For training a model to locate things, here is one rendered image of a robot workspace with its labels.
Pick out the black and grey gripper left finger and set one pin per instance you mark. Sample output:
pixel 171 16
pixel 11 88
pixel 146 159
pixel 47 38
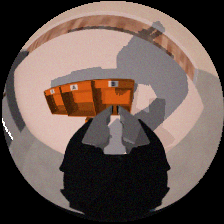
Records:
pixel 94 133

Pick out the orange rack of bins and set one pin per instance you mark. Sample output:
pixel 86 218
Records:
pixel 105 92

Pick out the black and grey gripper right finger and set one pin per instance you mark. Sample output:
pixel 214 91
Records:
pixel 135 133

